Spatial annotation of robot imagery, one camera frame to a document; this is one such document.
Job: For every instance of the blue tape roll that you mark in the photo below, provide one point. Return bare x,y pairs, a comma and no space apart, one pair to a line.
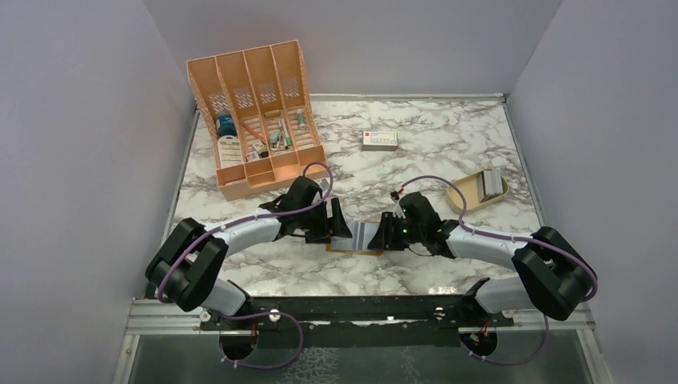
225,126

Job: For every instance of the grey credit card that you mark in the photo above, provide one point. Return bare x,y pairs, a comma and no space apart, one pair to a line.
360,236

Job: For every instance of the small brown eraser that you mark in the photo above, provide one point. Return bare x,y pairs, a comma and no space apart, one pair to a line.
272,113

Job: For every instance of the red pencil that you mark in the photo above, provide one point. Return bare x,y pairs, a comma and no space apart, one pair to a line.
255,133

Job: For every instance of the metal binder clip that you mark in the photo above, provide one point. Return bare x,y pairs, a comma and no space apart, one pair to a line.
275,139

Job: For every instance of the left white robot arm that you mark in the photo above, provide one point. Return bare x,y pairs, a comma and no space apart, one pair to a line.
185,269

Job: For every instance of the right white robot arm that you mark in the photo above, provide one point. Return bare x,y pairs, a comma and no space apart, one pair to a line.
545,279

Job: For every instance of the peach plastic desk organizer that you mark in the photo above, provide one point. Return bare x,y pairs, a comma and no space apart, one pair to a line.
246,84

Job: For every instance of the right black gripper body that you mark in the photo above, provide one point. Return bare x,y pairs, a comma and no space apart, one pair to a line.
397,232

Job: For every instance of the yellow leather card holder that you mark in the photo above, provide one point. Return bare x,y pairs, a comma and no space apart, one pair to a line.
354,248

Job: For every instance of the stack of grey cards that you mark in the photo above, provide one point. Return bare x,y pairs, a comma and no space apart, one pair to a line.
489,184

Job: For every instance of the aluminium frame rail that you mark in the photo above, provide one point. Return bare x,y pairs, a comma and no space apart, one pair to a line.
149,317

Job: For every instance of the beige oval tray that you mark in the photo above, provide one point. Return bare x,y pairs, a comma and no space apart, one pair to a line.
466,192

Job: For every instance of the green white marker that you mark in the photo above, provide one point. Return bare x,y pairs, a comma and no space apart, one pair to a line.
301,119

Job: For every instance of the white small card box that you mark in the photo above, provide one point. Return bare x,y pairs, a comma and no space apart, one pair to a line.
379,141

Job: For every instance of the black mounting base bar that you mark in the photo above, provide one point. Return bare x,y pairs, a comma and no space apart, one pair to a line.
279,322

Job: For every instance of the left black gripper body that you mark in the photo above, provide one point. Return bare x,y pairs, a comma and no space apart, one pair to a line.
314,222

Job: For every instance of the white label sheet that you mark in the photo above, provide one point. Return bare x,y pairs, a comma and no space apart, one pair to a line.
229,151

